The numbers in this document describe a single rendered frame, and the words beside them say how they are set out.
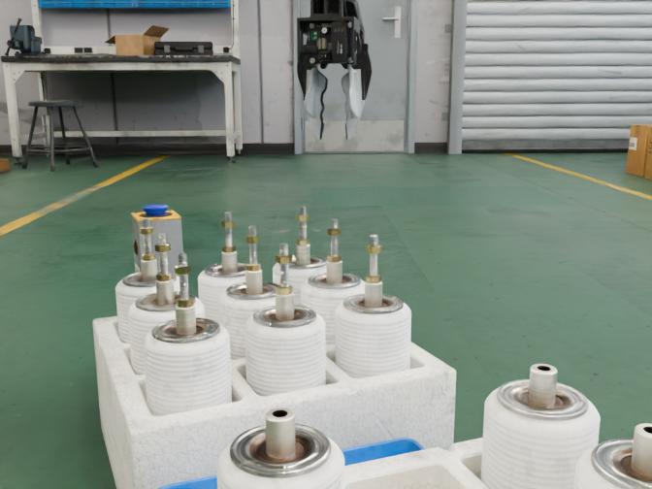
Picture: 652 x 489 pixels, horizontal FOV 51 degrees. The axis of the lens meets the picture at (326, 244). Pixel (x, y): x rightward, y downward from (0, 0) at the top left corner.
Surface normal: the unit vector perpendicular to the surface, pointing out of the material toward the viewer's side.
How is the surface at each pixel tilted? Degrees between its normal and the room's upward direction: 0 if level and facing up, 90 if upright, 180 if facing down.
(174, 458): 90
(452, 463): 0
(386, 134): 90
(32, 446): 0
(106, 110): 90
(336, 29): 90
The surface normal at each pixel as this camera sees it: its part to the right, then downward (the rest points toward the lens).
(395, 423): 0.40, 0.20
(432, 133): 0.03, 0.22
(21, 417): 0.00, -0.98
